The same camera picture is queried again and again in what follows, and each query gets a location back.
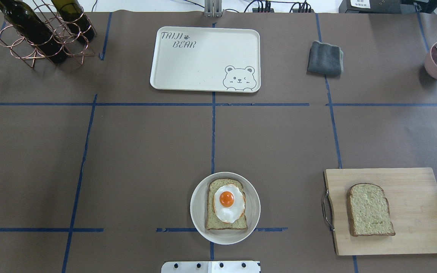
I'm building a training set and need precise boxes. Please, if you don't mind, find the bread slice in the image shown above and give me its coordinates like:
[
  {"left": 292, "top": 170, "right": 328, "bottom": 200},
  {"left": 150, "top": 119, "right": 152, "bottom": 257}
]
[
  {"left": 346, "top": 183, "right": 396, "bottom": 237},
  {"left": 205, "top": 178, "right": 248, "bottom": 230}
]

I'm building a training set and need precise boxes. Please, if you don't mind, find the fried egg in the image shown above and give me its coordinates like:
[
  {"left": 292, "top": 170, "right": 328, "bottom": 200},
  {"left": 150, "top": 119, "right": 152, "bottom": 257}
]
[{"left": 213, "top": 184, "right": 246, "bottom": 224}]

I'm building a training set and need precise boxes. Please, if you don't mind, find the white round plate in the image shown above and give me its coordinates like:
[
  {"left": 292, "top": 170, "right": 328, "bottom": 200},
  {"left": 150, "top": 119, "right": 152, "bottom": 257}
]
[{"left": 190, "top": 172, "right": 261, "bottom": 245}]

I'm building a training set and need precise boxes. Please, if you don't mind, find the white bear serving tray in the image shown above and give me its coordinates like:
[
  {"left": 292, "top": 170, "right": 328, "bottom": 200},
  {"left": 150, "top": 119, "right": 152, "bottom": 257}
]
[{"left": 150, "top": 26, "right": 261, "bottom": 93}]

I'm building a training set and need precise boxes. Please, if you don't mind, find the grey folded cloth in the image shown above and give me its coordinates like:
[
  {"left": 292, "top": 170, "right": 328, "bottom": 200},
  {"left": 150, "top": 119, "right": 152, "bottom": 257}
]
[{"left": 307, "top": 41, "right": 344, "bottom": 77}]

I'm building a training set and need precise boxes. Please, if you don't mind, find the dark wine bottle right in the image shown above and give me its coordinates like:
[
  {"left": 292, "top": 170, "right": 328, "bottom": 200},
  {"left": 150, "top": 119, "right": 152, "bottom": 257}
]
[{"left": 52, "top": 0, "right": 95, "bottom": 44}]

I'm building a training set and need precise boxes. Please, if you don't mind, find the dark wine bottle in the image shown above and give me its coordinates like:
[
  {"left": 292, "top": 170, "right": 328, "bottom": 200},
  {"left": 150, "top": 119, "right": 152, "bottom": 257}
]
[
  {"left": 52, "top": 0, "right": 95, "bottom": 44},
  {"left": 0, "top": 0, "right": 68, "bottom": 64}
]

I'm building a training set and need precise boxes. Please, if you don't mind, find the wooden cutting board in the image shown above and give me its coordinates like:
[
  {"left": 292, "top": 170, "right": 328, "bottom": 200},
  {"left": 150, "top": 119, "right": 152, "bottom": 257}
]
[{"left": 324, "top": 168, "right": 437, "bottom": 256}]

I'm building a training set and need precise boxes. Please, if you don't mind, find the dark wine bottle left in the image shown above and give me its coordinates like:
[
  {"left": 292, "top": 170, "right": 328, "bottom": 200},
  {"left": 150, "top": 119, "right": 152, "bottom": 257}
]
[{"left": 0, "top": 0, "right": 68, "bottom": 64}]

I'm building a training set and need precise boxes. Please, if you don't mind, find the aluminium frame post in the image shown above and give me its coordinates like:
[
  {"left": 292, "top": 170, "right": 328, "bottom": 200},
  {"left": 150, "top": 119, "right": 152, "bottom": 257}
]
[{"left": 204, "top": 0, "right": 223, "bottom": 18}]

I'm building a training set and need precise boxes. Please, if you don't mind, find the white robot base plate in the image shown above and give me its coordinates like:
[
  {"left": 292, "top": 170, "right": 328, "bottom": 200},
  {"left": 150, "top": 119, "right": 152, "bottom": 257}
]
[{"left": 161, "top": 260, "right": 261, "bottom": 273}]

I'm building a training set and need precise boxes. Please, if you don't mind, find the copper wire bottle rack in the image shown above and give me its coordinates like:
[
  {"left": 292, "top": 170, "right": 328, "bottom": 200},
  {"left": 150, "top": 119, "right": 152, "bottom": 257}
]
[{"left": 0, "top": 0, "right": 96, "bottom": 67}]

